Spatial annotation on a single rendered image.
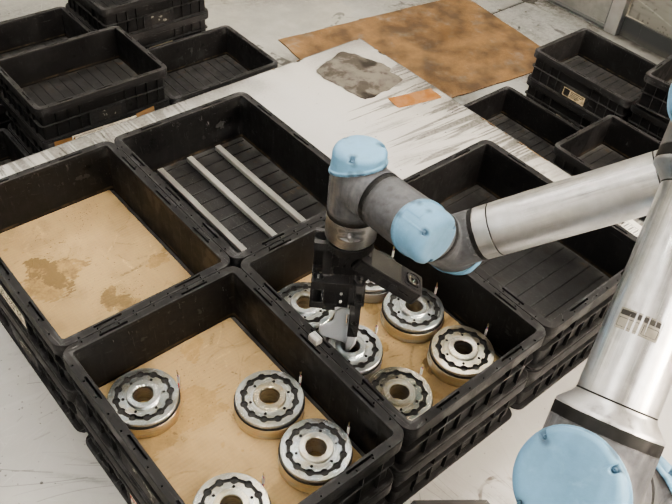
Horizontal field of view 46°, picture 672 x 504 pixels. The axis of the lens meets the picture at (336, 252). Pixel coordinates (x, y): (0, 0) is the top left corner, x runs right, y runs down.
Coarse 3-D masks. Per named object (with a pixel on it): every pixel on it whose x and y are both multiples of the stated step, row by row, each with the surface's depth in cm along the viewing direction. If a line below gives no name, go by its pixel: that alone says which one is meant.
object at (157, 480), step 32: (192, 288) 121; (256, 288) 121; (128, 320) 115; (288, 320) 117; (64, 352) 110; (320, 352) 113; (352, 384) 110; (384, 416) 106; (128, 448) 100; (384, 448) 103; (160, 480) 97; (352, 480) 100
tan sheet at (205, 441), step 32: (224, 320) 129; (192, 352) 124; (224, 352) 125; (256, 352) 125; (192, 384) 120; (224, 384) 120; (192, 416) 116; (224, 416) 116; (320, 416) 117; (160, 448) 112; (192, 448) 112; (224, 448) 112; (256, 448) 113; (352, 448) 114; (192, 480) 108
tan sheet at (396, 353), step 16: (368, 304) 135; (368, 320) 132; (448, 320) 133; (384, 336) 130; (384, 352) 127; (400, 352) 128; (416, 352) 128; (416, 368) 125; (432, 384) 123; (448, 384) 124
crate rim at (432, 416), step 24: (288, 240) 130; (264, 288) 122; (288, 312) 118; (336, 360) 113; (504, 360) 115; (360, 384) 110; (480, 384) 112; (384, 408) 107; (432, 408) 108; (456, 408) 111; (408, 432) 106
